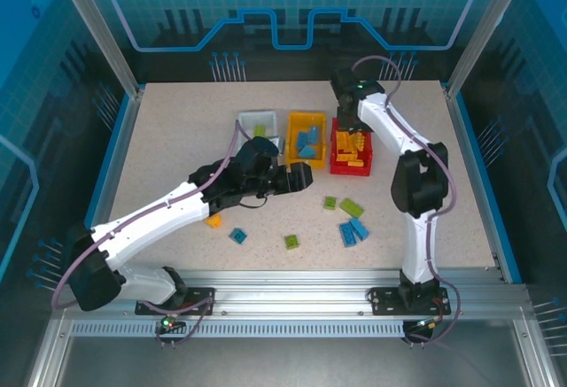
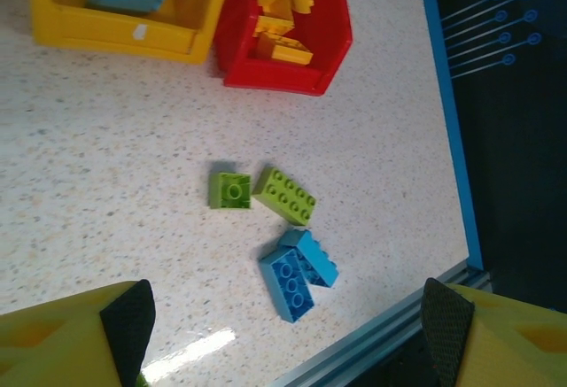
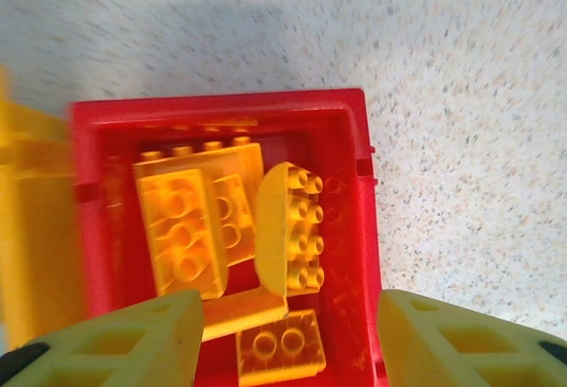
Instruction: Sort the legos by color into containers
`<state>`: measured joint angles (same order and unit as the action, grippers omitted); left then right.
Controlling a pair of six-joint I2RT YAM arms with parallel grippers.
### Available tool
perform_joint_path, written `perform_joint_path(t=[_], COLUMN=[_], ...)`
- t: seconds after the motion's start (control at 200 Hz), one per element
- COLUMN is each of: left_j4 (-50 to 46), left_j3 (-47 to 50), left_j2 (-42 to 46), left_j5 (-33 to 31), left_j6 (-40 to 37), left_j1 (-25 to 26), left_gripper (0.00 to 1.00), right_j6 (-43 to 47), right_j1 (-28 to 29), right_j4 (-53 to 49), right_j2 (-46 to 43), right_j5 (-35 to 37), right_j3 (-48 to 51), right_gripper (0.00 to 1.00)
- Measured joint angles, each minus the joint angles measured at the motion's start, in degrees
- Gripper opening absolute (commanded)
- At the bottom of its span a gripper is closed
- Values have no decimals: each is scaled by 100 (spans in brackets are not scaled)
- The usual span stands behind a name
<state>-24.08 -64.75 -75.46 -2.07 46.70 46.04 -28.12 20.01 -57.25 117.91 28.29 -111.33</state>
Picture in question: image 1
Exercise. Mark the blue triangular lego piece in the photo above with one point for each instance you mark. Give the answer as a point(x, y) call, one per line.
point(308, 153)

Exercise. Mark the yellow plastic bin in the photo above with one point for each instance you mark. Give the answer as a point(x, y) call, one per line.
point(294, 121)

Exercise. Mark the long yellow lego brick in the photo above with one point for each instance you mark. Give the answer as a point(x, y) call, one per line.
point(359, 142)

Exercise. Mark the red plastic bin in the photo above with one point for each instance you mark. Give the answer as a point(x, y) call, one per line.
point(336, 167)

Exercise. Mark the small green lego brick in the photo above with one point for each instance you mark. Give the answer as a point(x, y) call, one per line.
point(291, 242)
point(329, 202)

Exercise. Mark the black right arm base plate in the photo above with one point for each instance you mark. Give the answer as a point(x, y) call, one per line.
point(385, 300)

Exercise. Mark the long blue lego brick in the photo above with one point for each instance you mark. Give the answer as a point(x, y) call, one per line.
point(347, 233)
point(302, 140)
point(313, 134)
point(359, 229)

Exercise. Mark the aluminium side rail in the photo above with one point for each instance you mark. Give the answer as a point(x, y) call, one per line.
point(118, 139)
point(464, 139)

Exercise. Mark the yellow rounded lego piece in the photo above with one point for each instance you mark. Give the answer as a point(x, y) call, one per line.
point(213, 221)

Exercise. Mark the white plastic bin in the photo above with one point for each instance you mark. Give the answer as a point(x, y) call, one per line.
point(248, 121)

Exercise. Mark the aluminium frame post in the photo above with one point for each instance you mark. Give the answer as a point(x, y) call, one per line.
point(98, 28)
point(485, 28)

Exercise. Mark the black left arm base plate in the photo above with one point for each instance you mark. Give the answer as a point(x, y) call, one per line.
point(199, 300)

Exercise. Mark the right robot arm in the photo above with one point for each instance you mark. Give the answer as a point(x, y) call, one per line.
point(390, 126)

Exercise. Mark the aluminium front rail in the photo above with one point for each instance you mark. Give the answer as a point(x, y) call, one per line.
point(288, 294)

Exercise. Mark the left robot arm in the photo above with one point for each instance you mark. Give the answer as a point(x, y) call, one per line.
point(150, 223)

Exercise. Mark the small blue lego brick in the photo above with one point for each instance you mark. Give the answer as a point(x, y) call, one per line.
point(238, 236)

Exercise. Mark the long green lego brick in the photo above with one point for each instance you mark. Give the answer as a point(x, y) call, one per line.
point(259, 130)
point(352, 207)

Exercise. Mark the yellow lego window frame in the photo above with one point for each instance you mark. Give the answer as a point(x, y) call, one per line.
point(347, 155)

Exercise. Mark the small LED connector board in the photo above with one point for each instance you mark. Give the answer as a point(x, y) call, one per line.
point(426, 325)
point(170, 319)

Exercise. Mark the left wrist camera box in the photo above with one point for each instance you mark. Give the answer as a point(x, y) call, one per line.
point(278, 142)

